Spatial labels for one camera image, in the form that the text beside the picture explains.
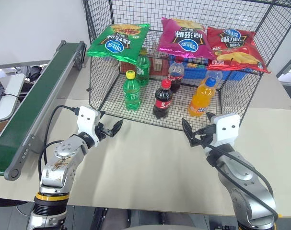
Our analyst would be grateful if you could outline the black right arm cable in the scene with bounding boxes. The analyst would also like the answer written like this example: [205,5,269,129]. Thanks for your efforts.
[204,142,279,221]

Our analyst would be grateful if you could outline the green conveyor belt grey frame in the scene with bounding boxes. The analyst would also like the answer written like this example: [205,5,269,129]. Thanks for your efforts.
[0,40,86,181]

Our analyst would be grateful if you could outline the green potato chips bag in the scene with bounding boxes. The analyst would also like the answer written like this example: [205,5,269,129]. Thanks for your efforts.
[86,23,151,66]

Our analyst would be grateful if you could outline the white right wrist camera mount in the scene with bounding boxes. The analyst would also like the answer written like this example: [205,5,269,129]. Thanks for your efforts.
[203,113,241,154]

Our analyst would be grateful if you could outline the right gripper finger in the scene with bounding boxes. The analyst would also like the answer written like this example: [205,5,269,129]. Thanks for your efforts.
[181,117,199,147]
[206,112,216,126]

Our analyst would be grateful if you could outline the red cardboard box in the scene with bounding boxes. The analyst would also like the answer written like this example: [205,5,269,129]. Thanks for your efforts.
[119,60,139,73]

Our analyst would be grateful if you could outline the magenta potato chips bag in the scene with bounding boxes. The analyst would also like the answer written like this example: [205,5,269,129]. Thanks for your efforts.
[156,17,217,60]

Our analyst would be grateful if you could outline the orange soda bottle blue cap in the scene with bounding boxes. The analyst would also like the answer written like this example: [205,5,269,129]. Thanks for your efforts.
[187,77,218,117]
[206,69,224,83]

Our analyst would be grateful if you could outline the cola bottle red cap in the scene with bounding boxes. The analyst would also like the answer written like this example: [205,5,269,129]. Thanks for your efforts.
[152,79,174,120]
[168,60,185,94]

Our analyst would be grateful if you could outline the red potato chips bag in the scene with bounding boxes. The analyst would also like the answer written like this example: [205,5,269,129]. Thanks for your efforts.
[206,26,272,74]

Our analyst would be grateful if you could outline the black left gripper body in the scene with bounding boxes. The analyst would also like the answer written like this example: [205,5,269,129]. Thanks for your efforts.
[95,121,113,142]

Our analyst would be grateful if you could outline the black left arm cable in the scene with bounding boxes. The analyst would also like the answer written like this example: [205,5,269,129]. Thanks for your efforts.
[37,104,80,183]

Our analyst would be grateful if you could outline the green soda bottle yellow cap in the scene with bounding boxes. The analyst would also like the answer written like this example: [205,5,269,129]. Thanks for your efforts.
[123,70,142,112]

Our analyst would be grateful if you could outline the white side desk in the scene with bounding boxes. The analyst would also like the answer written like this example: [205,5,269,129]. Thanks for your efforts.
[0,72,26,123]

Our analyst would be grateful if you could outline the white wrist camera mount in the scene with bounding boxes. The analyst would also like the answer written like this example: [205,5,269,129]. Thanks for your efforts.
[76,105,101,147]
[203,113,241,154]

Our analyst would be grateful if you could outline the black wire mesh basket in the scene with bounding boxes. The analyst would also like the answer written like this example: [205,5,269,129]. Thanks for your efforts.
[82,0,291,132]

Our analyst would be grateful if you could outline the blue plastic crate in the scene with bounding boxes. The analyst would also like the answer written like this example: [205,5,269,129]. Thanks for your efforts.
[168,54,248,81]

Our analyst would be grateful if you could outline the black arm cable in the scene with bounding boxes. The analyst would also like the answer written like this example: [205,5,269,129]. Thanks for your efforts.
[204,142,279,221]
[37,104,80,183]

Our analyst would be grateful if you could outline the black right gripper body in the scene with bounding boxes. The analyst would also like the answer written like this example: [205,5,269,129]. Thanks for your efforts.
[195,124,218,145]

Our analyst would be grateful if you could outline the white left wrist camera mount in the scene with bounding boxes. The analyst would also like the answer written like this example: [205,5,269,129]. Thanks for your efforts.
[76,105,101,147]

